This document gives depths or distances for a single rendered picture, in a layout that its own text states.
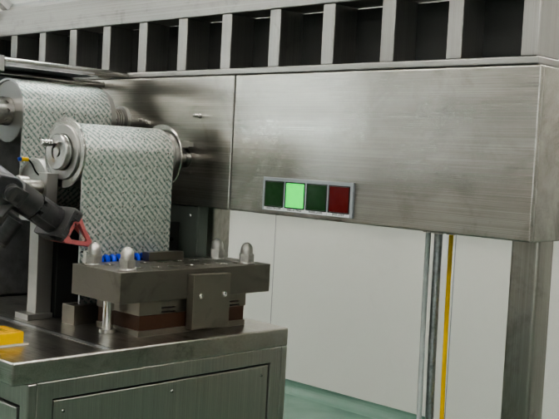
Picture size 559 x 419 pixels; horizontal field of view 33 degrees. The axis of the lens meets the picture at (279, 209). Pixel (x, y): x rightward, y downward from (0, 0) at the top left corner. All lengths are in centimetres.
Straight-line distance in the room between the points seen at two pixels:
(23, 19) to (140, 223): 98
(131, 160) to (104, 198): 11
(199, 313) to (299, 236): 325
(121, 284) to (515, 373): 76
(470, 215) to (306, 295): 346
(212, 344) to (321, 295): 317
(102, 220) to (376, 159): 59
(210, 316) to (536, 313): 64
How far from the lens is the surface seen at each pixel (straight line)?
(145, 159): 207
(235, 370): 197
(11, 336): 178
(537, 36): 167
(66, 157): 199
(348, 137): 188
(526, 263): 184
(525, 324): 185
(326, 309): 504
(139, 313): 186
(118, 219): 204
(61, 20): 270
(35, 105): 220
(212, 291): 193
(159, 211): 210
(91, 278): 188
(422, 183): 177
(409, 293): 469
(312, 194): 193
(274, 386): 205
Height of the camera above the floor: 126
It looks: 3 degrees down
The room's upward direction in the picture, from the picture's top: 3 degrees clockwise
